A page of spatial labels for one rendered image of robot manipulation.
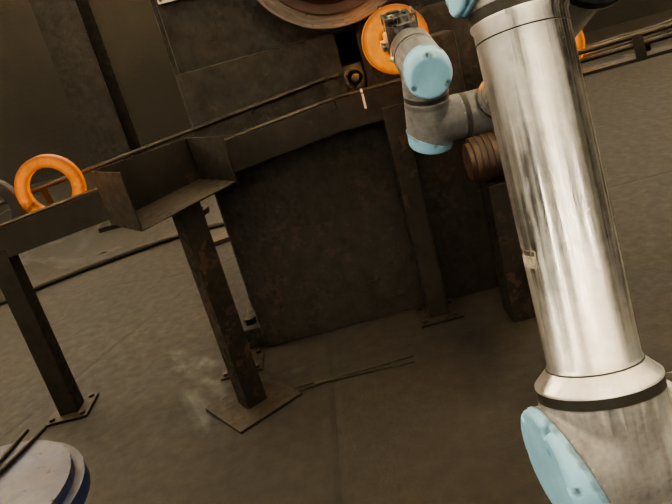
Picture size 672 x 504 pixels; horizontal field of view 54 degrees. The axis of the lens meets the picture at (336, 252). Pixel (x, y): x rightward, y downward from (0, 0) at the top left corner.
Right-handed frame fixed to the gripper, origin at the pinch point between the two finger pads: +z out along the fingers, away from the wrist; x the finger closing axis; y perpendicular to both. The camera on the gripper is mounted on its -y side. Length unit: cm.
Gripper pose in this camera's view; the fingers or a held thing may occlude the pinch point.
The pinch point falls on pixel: (393, 31)
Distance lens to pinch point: 163.1
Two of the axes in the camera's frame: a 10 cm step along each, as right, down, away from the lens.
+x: -9.6, 2.6, 0.3
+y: -2.3, -7.9, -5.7
